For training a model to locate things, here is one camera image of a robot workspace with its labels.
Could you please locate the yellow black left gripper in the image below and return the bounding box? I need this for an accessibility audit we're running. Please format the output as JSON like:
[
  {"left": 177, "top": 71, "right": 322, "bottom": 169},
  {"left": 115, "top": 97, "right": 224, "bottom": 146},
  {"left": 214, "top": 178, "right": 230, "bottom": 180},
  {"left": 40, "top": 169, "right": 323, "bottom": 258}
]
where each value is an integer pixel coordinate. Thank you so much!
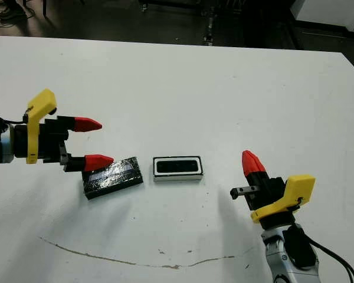
[{"left": 13, "top": 88, "right": 115, "bottom": 173}]

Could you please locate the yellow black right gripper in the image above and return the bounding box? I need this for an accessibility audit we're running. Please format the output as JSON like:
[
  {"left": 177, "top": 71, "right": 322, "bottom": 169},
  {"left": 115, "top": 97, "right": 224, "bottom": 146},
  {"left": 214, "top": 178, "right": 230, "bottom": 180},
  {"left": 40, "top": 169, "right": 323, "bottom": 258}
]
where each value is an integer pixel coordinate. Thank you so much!
[{"left": 230, "top": 150, "right": 316, "bottom": 229}]

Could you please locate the glossy black box lid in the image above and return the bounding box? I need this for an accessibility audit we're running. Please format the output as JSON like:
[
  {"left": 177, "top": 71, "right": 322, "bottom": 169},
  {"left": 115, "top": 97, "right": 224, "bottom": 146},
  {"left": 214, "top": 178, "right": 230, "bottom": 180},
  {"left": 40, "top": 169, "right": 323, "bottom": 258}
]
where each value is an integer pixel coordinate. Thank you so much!
[{"left": 82, "top": 156, "right": 143, "bottom": 200}]

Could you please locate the white cabinet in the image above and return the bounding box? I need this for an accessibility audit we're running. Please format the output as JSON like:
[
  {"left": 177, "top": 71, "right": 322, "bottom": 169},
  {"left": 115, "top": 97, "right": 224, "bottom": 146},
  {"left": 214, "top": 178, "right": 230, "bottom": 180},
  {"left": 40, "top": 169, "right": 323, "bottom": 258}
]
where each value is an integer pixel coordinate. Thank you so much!
[{"left": 294, "top": 0, "right": 354, "bottom": 30}]

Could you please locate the camera box with white lining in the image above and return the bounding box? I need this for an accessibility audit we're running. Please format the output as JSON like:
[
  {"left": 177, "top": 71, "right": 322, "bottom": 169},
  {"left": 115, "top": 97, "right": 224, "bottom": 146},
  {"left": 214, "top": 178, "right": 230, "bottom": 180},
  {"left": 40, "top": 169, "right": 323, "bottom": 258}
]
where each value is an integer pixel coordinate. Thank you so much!
[{"left": 152, "top": 155, "right": 204, "bottom": 184}]

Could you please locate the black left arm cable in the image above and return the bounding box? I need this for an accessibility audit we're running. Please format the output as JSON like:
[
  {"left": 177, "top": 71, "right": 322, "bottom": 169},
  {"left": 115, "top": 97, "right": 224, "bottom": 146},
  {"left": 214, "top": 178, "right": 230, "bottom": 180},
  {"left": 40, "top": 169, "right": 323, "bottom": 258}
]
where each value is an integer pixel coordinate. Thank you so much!
[{"left": 0, "top": 113, "right": 29, "bottom": 124}]

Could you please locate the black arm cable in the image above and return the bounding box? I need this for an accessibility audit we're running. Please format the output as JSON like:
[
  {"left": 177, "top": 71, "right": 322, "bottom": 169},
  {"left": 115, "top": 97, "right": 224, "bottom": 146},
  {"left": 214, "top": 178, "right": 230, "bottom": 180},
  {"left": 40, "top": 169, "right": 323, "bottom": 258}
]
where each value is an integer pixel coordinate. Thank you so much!
[
  {"left": 308, "top": 237, "right": 354, "bottom": 283},
  {"left": 0, "top": 113, "right": 29, "bottom": 124}
]

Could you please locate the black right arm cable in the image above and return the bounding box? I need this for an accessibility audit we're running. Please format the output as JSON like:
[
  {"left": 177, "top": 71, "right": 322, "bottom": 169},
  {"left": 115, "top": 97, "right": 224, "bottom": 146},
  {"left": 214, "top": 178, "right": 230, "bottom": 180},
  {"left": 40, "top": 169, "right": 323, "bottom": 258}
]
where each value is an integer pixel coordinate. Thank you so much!
[{"left": 308, "top": 237, "right": 354, "bottom": 283}]

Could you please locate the black metal rack frame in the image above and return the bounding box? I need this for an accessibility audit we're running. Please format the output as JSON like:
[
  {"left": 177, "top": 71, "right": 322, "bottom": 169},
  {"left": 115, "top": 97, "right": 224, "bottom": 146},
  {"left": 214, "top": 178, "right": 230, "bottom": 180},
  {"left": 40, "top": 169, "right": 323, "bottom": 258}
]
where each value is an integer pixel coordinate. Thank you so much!
[{"left": 138, "top": 0, "right": 303, "bottom": 50}]

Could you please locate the grey floor cable strip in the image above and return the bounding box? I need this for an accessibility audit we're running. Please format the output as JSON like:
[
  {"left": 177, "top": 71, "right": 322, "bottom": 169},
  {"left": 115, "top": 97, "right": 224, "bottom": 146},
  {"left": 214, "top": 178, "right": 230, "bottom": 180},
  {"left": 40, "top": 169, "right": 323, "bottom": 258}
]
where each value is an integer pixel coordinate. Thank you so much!
[{"left": 205, "top": 14, "right": 216, "bottom": 45}]

